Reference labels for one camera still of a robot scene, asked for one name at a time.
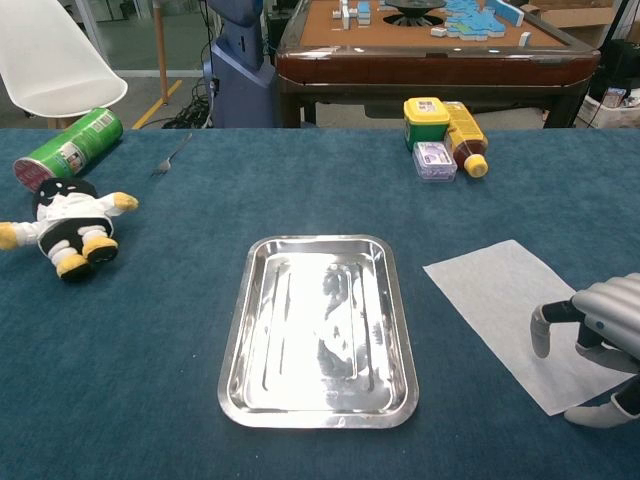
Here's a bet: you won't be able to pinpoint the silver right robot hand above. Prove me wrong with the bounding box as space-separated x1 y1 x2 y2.
529 272 640 429

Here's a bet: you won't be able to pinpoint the white paper sheet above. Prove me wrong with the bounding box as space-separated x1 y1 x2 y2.
422 239 636 417

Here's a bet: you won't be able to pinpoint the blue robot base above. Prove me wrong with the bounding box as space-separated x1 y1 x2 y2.
207 0 276 129

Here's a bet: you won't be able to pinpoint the shiny metal tray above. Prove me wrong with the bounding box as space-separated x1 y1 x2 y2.
217 234 420 430

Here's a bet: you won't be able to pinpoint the white storage box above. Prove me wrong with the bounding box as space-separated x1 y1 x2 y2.
581 87 640 129

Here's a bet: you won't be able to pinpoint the yellow capped honey bottle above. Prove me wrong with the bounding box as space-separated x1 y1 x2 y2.
442 101 490 179

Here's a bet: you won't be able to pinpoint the small clear plastic box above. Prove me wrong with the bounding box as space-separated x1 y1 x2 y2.
412 140 458 183

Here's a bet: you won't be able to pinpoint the yellow lidded tub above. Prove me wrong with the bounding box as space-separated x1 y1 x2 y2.
402 97 451 153

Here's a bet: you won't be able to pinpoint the black tripod stand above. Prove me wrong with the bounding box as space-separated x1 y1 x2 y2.
602 0 629 46

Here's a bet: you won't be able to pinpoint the brown cardboard box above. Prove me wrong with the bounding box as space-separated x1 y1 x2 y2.
529 0 616 29

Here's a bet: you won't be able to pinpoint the brown mahjong table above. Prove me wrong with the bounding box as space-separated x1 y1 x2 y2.
274 0 601 129

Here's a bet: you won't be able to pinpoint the long blue mahjong tile row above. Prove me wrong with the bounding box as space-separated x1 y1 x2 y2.
487 0 525 26

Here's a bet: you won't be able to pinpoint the blue mahjong tile pile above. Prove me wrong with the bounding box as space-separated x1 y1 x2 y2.
442 0 507 40

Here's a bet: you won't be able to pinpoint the black mahjong table dome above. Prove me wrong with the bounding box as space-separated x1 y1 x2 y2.
382 0 449 26

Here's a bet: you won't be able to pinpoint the blue mahjong tile stack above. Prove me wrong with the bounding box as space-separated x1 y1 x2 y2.
331 0 374 29

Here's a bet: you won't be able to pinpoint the teal table cloth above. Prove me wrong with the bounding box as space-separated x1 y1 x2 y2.
0 127 640 480

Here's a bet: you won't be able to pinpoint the silver fork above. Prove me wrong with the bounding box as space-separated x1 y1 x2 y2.
151 132 194 177

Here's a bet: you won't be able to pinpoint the black white plush doll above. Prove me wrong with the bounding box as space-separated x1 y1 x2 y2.
0 177 140 281

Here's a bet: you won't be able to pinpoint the green chips can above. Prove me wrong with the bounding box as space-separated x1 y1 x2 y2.
12 107 124 194

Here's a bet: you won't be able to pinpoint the white chair wooden legs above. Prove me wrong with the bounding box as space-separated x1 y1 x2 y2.
0 0 129 131

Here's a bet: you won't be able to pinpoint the black cable bundle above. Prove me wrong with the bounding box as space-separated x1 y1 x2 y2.
162 82 216 130

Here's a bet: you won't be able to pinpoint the wooden post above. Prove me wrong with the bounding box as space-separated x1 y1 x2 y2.
152 0 170 106

